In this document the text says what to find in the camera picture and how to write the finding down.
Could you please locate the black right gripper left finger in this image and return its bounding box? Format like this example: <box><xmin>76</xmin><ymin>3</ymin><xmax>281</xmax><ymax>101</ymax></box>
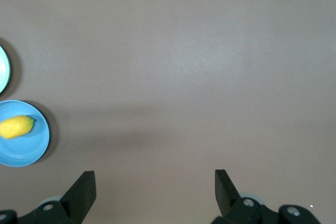
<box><xmin>60</xmin><ymin>170</ymin><xmax>97</xmax><ymax>224</ymax></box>

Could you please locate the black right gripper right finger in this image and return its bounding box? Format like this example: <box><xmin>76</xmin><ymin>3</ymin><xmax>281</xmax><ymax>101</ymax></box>
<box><xmin>214</xmin><ymin>169</ymin><xmax>242</xmax><ymax>217</ymax></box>

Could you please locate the yellow lemon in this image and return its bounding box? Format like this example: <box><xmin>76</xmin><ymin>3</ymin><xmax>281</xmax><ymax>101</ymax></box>
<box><xmin>0</xmin><ymin>115</ymin><xmax>35</xmax><ymax>140</ymax></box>

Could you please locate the blue round plate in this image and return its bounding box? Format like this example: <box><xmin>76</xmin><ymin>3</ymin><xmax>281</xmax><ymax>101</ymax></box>
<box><xmin>0</xmin><ymin>100</ymin><xmax>50</xmax><ymax>167</ymax></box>

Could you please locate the pale green round plate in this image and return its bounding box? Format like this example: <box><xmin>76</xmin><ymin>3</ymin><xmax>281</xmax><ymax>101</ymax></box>
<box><xmin>0</xmin><ymin>45</ymin><xmax>12</xmax><ymax>95</ymax></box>

